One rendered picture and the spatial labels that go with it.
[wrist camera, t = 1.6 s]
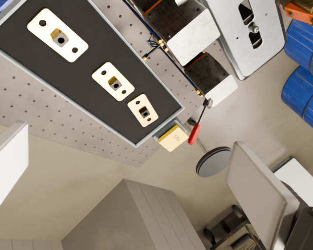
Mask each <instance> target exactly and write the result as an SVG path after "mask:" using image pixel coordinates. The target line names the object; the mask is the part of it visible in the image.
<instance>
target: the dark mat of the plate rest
mask: <svg viewBox="0 0 313 250"><path fill-rule="evenodd" d="M43 8H48V9H49V10H50V11H51V12H52V13H54V14H55V15H56V16H57V17H58V18H59V19H60V20H62V21H63V22H64V23H65V24H66V25H67V26H68V27H69V28H70V29H72V30H73V31H74V32H75V33H76V34H77V35H78V36H79V37H80V38H82V39H83V40H84V41H85V42H86V43H87V45H88V48H87V49H86V50H85V51H84V52H83V53H82V54H81V55H80V56H79V57H78V58H77V59H76V60H75V61H73V62H70V61H68V60H67V59H65V58H64V57H63V56H62V55H60V54H59V53H58V52H56V51H55V50H54V49H53V48H51V47H50V46H49V45H47V44H46V43H45V42H44V41H42V40H41V39H40V38H39V37H37V36H36V35H35V34H33V33H32V32H31V31H30V30H29V29H28V28H27V24H28V23H29V22H30V21H31V20H32V19H33V18H34V17H35V16H36V15H37V14H38V13H39V12H40V11H41V10H42V9H43ZM0 49H1V50H2V51H4V52H5V53H7V54H8V55H10V56H11V57H12V58H14V59H15V60H17V61H18V62H19V63H21V64H22V65H24V66H25V67H27V68H28V69H29V70H31V71H32V72H34V73H35V74H36V75H38V76H39V77H41V78H42V79H44V80H45V81H47V82H48V83H49V84H51V85H52V86H54V87H55V88H56V89H58V90H59V91H61V92H62V93H64V94H65V95H66V96H68V97H69V98H71V99H72V100H73V101H75V102H76V103H78V104H79V105H81V106H82V107H83V108H85V109H86V110H88V111H89V112H90V113H92V114H93V115H95V116H96V117H98V118H99V119H100V120H102V121H103V122H105V123H106V124H107V125H109V126H110V127H112V128H113V129H115V130H116V131H117V132H119V133H120V134H122V135H123V136H124V137H126V138H127V139H129V140H130V141H132V142H133V143H134V144H137V143H138V142H139V141H140V140H142V139H143V138H144V137H145V136H147V135H148V134H149V133H150V132H152V131H153V130H154V129H155V128H156V127H158V126H159V125H160V124H161V123H163V122H164V121H165V120H166V119H168V118H169V117H170V116H171V115H173V114H174V113H175V112H176V111H178V110H179V109H180V108H181V106H180V105H179V103H178V102H177V101H176V100H175V99H174V98H173V97H172V96H171V94H170V93H169V92H168V91H167V90H166V89H165V88H164V86H163V85H162V84H161V83H160V82H159V81H158V80H157V79H156V77H155V76H154V75H153V74H152V73H151V72H150V71H149V69H148V68H147V67H146V66H145V65H144V64H143V63H142V62H141V60H140V59H139V58H138V57H137V56H136V55H135V54H134V52H133V51H132V50H131V49H130V48H129V47H128V46H127V45H126V43H125V42H124V41H123V40H122V39H121V38H120V37H119V35H118V34H117V33H116V32H115V31H114V30H113V29H112V28H111V26H110V25H109V24H108V23H107V22H106V21H105V20H104V18H103V17H102V16H101V15H100V14H99V13H98V12H97V11H96V9H95V8H94V7H93V6H92V5H91V4H90V3H89V1H88V0H27V1H25V2H24V3H23V4H22V5H21V6H20V7H19V8H18V9H17V10H16V11H15V12H14V13H13V14H12V15H11V16H10V17H9V18H8V19H7V20H6V21H5V22H4V23H2V24H1V25H0ZM105 62H111V64H112V65H113V66H114V67H115V68H116V69H117V70H118V71H119V72H120V73H121V74H122V75H123V76H124V77H125V78H126V79H127V80H128V81H129V82H130V83H131V84H132V85H133V87H134V91H132V92H131V93H130V94H129V95H128V96H126V97H125V98H124V99H123V100H121V101H118V100H117V99H116V98H115V97H113V96H112V95H111V94H110V93H109V92H108V91H107V90H106V89H105V88H103V87H102V86H101V85H100V84H99V83H98V82H97V81H96V80H95V79H93V78H92V73H93V72H94V71H96V70H97V69H98V68H99V67H100V66H102V65H103V64H104V63H105ZM142 93H143V94H145V96H146V97H147V99H148V101H149V102H150V104H151V106H152V107H153V109H154V111H155V112H156V114H157V116H158V118H157V119H156V120H155V121H153V122H152V123H150V124H149V125H147V126H142V125H141V123H140V122H139V121H138V119H137V118H136V116H135V115H134V114H133V112H132V111H131V109H130V108H129V107H128V105H127V104H128V102H129V101H131V100H132V99H134V98H135V97H137V96H139V95H140V94H142Z"/></svg>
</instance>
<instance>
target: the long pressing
mask: <svg viewBox="0 0 313 250"><path fill-rule="evenodd" d="M197 1H198V2H199V3H201V4H202V5H203V6H205V7H206V8H207V9H208V10H209V12H210V14H211V16H212V18H213V20H214V22H215V24H216V26H217V28H218V30H219V33H220V36H219V37H218V38H217V41H218V43H219V45H220V47H221V49H222V51H223V53H224V55H225V57H226V59H227V61H228V63H229V65H230V66H231V68H232V70H233V72H234V74H235V76H236V78H237V79H238V80H240V81H244V80H246V79H247V78H248V77H250V76H251V75H252V74H254V73H255V72H256V71H257V70H259V69H260V68H261V67H263V66H264V65H265V64H266V63H268V62H269V61H270V60H271V59H273V58H274V57H275V56H276V55H278V54H279V53H280V52H281V51H282V50H283V49H284V47H285V45H286V43H287V33H286V29H285V24H284V20H283V16H282V12H281V7H280V3H279V0H248V2H249V5H250V8H251V11H252V14H253V19H252V20H251V21H249V22H248V23H247V24H244V22H243V19H242V16H241V14H240V11H239V8H238V6H239V4H240V3H242V2H243V1H244V0H197ZM266 13H267V15H266V16H265V14H266ZM251 22H254V24H256V25H257V26H258V27H259V31H258V32H259V35H260V38H261V41H262V42H261V44H260V45H259V46H258V47H256V48H253V46H252V43H251V40H250V38H249V33H250V32H251V31H249V29H248V26H249V24H250V23H251ZM237 37H238V39H236V38H237Z"/></svg>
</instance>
